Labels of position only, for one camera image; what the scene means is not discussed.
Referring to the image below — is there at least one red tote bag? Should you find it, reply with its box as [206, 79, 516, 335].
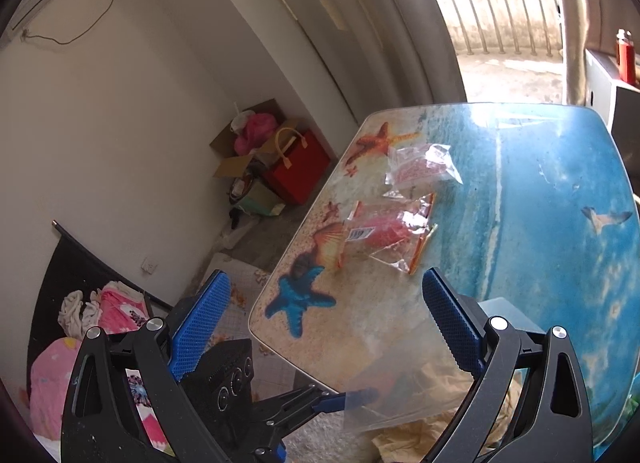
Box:
[262, 127, 331, 205]

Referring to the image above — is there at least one white red-printed cake wrapper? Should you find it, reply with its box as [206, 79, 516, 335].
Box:
[385, 143, 463, 190]

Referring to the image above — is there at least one clear plastic bag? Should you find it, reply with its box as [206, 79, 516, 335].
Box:
[343, 319, 473, 433]

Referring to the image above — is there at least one clear red-orange snack bag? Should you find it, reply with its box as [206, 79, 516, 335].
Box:
[342, 193, 437, 275]

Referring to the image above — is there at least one pink patterned blanket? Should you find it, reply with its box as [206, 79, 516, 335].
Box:
[29, 281, 150, 461]

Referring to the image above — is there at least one brown paper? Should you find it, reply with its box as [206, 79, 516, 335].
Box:
[372, 371, 523, 462]

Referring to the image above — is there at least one pink plastic bag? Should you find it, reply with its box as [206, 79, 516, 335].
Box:
[230, 111, 279, 156]

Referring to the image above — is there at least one grey metal cabinet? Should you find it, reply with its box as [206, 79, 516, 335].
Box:
[586, 50, 640, 177]

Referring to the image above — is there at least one beach print folding table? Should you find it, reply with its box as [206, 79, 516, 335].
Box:
[248, 103, 639, 445]

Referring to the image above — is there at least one red thermos bottle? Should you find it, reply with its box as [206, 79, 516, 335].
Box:
[616, 28, 637, 87]

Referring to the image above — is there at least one open cardboard box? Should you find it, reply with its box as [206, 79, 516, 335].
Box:
[209, 99, 303, 179]

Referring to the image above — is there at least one grey window curtain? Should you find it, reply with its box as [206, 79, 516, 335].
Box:
[282, 0, 466, 122]

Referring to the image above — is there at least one white crumpled cloth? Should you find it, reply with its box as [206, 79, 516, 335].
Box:
[58, 291, 102, 339]

